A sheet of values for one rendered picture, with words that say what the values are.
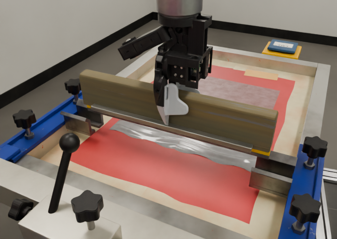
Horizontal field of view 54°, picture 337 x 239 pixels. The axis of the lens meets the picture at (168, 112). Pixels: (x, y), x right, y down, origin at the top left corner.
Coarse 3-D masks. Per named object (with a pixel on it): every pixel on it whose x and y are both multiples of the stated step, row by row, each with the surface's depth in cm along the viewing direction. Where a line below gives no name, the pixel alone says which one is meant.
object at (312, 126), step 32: (256, 64) 112; (288, 64) 108; (320, 64) 106; (320, 96) 88; (64, 128) 78; (320, 128) 76; (32, 160) 67; (96, 192) 59; (128, 192) 59; (192, 224) 53
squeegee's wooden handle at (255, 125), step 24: (96, 72) 69; (96, 96) 70; (120, 96) 67; (144, 96) 64; (192, 96) 60; (192, 120) 62; (216, 120) 60; (240, 120) 58; (264, 120) 55; (264, 144) 58
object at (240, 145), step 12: (96, 108) 70; (108, 108) 70; (132, 120) 67; (144, 120) 66; (156, 120) 66; (180, 132) 63; (192, 132) 62; (204, 132) 62; (228, 144) 60; (240, 144) 59
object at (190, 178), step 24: (240, 72) 109; (216, 96) 95; (240, 96) 95; (264, 96) 95; (288, 96) 95; (168, 168) 70; (192, 168) 70; (216, 168) 70; (240, 168) 70; (168, 192) 64; (192, 192) 64; (216, 192) 64; (240, 192) 64; (240, 216) 59
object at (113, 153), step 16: (208, 80) 104; (224, 80) 104; (80, 144) 77; (96, 144) 77; (112, 144) 77; (128, 144) 77; (144, 144) 77; (80, 160) 72; (96, 160) 72; (112, 160) 72; (128, 160) 72; (144, 160) 72; (160, 160) 72; (112, 176) 68; (128, 176) 68; (144, 176) 68
